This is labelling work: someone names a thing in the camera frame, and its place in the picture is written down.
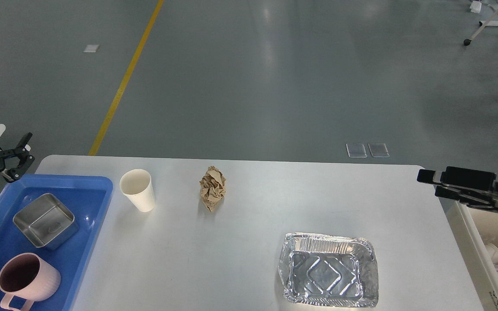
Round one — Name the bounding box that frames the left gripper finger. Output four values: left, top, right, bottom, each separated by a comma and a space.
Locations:
0, 132, 35, 183

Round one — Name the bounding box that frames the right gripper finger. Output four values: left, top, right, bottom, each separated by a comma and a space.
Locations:
417, 167, 497, 196
435, 186, 498, 214

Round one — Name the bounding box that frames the square stainless steel container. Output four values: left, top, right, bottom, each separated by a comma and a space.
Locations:
13, 193, 79, 251

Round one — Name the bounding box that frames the pink ribbed mug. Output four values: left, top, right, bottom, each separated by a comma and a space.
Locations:
0, 253, 61, 311

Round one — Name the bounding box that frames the white plastic bin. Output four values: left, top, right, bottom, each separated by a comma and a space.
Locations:
445, 201, 498, 311

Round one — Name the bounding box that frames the blue plastic tray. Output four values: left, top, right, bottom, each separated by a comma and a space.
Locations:
0, 175, 113, 311

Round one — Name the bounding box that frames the clear floor plate right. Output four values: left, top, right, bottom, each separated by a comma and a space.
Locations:
367, 143, 390, 158

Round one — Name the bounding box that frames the clear floor plate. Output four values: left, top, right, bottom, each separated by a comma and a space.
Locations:
346, 143, 367, 158
367, 143, 390, 158

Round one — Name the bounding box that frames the clear floor plate left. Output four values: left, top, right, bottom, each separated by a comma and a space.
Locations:
346, 143, 367, 158

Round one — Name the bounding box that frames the white paper cup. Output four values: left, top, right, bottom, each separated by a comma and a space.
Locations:
119, 169, 156, 213

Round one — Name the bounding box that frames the aluminium foil tray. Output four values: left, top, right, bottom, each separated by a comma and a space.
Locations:
278, 232, 379, 308

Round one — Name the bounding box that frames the crumpled brown paper ball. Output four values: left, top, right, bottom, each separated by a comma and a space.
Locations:
199, 166, 227, 213

